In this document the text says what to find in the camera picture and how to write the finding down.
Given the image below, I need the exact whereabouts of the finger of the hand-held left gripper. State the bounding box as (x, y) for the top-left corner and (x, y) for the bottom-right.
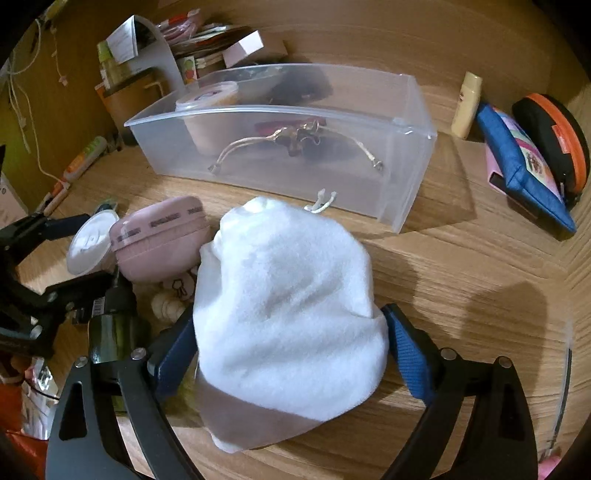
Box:
(41, 270), (122, 324)
(0, 213), (91, 265)

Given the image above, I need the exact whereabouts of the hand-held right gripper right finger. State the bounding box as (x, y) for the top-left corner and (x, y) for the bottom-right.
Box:
(381, 302), (539, 480)

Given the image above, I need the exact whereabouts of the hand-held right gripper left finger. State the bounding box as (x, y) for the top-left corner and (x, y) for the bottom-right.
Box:
(45, 318), (205, 480)

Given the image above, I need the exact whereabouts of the white round tub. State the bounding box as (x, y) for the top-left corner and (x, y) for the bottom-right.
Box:
(66, 215), (119, 278)

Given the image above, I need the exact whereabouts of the dark green spray bottle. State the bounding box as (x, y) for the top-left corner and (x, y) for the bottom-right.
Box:
(88, 272), (153, 372)

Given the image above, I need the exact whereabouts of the white cloth drawstring pouch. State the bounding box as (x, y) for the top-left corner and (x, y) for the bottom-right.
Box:
(193, 188), (389, 453)

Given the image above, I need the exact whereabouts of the clear plastic storage box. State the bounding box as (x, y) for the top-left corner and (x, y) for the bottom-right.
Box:
(124, 64), (438, 233)

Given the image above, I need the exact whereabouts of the orange white pen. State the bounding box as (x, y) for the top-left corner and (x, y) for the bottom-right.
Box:
(38, 181), (71, 217)

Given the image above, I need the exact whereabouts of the small white figurine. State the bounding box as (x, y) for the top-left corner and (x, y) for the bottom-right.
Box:
(151, 271), (195, 325)

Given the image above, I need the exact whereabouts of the orange white tube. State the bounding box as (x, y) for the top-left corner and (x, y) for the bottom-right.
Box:
(64, 136), (108, 182)

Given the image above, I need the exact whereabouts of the silver foil packet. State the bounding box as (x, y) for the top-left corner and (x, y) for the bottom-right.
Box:
(21, 359), (62, 440)

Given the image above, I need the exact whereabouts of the red cloth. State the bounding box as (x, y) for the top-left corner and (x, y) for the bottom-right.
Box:
(0, 369), (52, 480)

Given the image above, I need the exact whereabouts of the brown wooden box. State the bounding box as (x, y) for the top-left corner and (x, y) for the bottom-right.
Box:
(95, 69), (163, 145)

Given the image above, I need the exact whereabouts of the white paper receipt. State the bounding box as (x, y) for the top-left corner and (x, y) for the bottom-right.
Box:
(108, 16), (140, 64)

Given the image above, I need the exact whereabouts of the pink flat pouch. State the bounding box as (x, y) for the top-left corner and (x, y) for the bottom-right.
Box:
(485, 148), (509, 200)

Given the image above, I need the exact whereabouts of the white round tape roll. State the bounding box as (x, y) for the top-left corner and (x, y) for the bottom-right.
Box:
(175, 80), (239, 151)

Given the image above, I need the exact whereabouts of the white desk stand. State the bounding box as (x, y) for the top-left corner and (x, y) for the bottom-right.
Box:
(129, 16), (186, 89)

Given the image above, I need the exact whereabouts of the blue zip pouch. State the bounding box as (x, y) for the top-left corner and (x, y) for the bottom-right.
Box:
(475, 102), (578, 234)

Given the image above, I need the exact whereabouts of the stack of books and cards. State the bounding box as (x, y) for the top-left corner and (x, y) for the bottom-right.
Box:
(157, 18), (288, 71)

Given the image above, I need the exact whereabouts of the cream lotion bottle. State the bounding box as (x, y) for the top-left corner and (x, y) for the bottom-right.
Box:
(451, 71), (483, 139)

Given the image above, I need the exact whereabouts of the small white cardboard box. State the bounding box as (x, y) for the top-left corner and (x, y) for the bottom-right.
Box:
(223, 30), (267, 68)

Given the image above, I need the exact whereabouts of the black orange zip case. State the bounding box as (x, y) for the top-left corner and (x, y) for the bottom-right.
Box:
(512, 93), (591, 208)

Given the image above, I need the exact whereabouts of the black cloth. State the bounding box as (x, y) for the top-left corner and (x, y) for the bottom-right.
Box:
(256, 68), (334, 108)

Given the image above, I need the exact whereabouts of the white cable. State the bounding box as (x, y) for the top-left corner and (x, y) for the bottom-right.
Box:
(6, 9), (63, 178)

